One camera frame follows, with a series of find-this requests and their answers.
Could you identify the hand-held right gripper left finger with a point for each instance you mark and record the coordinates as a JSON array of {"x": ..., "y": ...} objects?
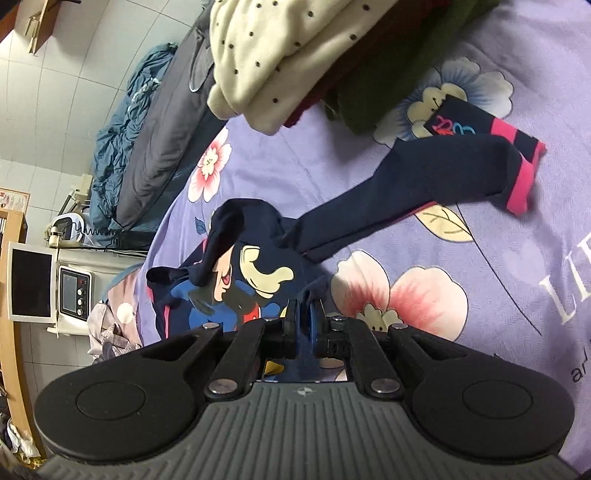
[{"x": 301, "y": 328}]

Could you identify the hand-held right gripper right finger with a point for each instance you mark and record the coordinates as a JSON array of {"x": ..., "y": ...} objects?
[{"x": 316, "y": 328}]

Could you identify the navy cartoon print shirt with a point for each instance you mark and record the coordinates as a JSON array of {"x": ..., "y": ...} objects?
[{"x": 415, "y": 170}]

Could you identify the pale crumpled clothes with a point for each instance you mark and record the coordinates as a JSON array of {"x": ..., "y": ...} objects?
[{"x": 115, "y": 318}]

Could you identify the grey clothes pile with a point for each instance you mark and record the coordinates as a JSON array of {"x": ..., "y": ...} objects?
[{"x": 161, "y": 138}]

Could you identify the dark red garment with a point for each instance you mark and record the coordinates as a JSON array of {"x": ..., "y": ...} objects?
[{"x": 314, "y": 104}]

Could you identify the white appliance with knobs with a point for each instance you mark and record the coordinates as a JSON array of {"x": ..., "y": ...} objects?
[{"x": 74, "y": 290}]

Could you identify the purple floral bedsheet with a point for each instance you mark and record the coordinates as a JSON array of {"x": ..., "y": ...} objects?
[{"x": 531, "y": 230}]

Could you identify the white telephone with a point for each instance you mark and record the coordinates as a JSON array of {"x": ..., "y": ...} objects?
[{"x": 64, "y": 228}]

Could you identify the beige plastic box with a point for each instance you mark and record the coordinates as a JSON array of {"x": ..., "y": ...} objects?
[{"x": 83, "y": 189}]

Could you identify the olive green garment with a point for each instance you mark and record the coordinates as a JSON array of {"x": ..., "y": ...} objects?
[{"x": 397, "y": 78}]

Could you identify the teal crumpled blanket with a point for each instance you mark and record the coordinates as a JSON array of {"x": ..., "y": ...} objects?
[{"x": 115, "y": 138}]

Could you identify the white framed monitor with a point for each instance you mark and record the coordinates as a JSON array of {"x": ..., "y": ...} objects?
[{"x": 30, "y": 281}]

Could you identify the cream polka dot garment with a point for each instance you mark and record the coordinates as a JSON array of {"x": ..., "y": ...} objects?
[{"x": 258, "y": 46}]

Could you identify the white crumpled plastic bag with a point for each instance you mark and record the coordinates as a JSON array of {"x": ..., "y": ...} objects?
[{"x": 23, "y": 443}]

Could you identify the wooden shelf frame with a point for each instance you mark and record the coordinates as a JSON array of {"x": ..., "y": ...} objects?
[{"x": 14, "y": 360}]

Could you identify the wall poster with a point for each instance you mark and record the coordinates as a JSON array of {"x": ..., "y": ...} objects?
[{"x": 14, "y": 201}]

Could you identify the wooden wall shelf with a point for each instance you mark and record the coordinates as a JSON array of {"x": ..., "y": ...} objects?
[{"x": 46, "y": 18}]

